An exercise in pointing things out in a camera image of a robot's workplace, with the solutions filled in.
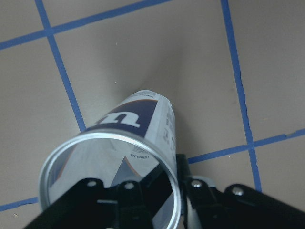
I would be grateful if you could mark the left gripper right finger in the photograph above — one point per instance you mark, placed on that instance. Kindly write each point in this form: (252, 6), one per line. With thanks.
(191, 190)

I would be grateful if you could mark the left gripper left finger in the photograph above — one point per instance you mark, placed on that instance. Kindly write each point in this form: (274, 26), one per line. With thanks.
(140, 201)

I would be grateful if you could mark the clear tennis ball can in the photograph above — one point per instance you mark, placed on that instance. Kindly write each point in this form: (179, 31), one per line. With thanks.
(127, 143)

